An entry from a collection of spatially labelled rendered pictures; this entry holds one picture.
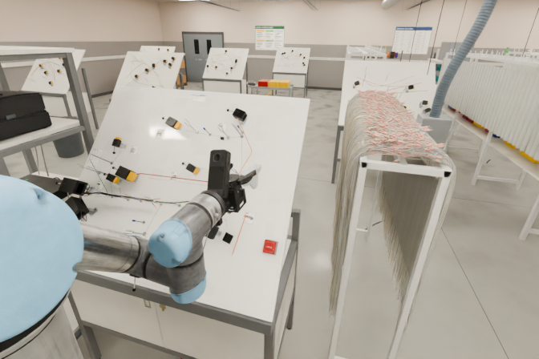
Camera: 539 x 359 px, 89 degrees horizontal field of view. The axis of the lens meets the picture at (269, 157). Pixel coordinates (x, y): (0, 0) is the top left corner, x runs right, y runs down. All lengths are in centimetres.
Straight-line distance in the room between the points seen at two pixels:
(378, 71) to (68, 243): 415
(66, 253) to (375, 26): 1193
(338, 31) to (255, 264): 1118
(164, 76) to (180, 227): 505
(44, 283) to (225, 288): 105
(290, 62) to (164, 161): 883
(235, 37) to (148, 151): 1140
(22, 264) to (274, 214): 106
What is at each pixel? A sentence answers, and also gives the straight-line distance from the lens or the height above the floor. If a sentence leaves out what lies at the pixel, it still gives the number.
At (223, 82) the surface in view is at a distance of 808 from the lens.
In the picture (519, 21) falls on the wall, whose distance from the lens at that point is 1323.
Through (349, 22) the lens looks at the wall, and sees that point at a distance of 1200.
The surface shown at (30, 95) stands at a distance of 181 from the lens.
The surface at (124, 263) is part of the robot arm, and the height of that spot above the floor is 151.
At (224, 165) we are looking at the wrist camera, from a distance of 65.
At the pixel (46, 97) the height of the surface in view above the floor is 77.
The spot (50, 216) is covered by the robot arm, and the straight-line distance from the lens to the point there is 30.
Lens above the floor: 191
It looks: 23 degrees down
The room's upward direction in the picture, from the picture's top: 1 degrees clockwise
